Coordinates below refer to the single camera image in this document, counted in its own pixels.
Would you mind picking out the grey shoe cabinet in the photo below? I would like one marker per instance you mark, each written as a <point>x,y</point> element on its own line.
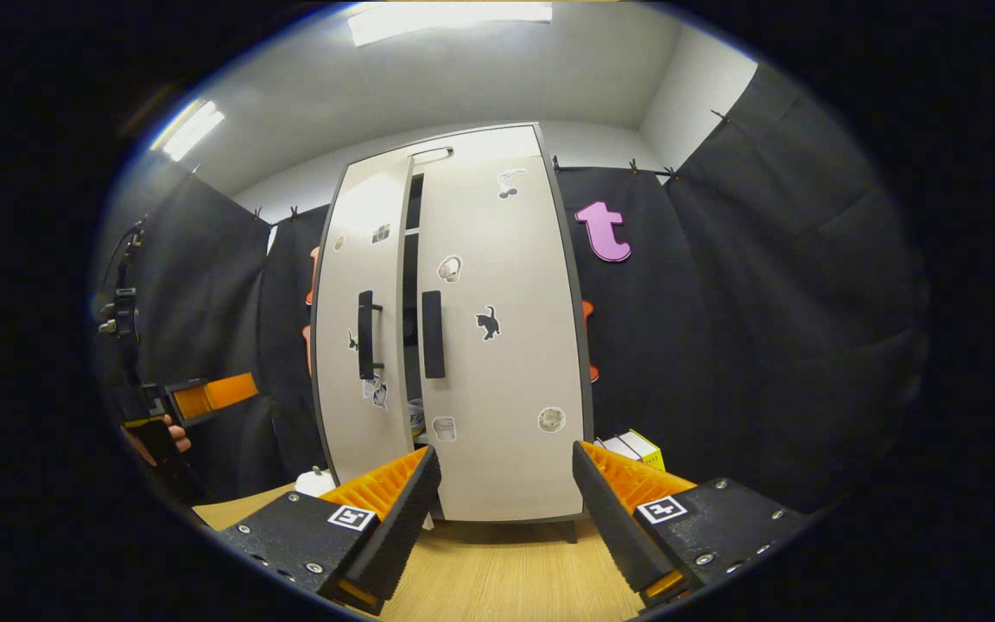
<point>412,285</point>

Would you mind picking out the yellow book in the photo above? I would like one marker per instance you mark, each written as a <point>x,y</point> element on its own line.
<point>649,453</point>

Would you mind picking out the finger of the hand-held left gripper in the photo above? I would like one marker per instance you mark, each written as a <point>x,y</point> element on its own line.
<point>217,396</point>

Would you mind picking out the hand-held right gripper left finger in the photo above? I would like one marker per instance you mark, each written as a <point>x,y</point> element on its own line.
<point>398,527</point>

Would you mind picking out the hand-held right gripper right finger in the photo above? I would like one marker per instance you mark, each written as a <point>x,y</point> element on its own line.
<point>610,527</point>

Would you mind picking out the grey shoe cabinet door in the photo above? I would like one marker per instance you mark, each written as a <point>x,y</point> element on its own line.
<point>342,285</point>
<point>515,389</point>

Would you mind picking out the red book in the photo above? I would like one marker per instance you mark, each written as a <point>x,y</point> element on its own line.
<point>618,447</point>

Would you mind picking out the white cabinet drawer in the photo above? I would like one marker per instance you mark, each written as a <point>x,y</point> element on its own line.
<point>489,142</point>

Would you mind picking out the white plush toy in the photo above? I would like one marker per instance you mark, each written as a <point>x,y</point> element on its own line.
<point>316,484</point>

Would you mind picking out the large ceiling light panel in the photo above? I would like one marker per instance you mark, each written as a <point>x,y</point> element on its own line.
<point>450,19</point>

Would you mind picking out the small ceiling light panel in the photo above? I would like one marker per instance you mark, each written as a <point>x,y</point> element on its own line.
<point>191,130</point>

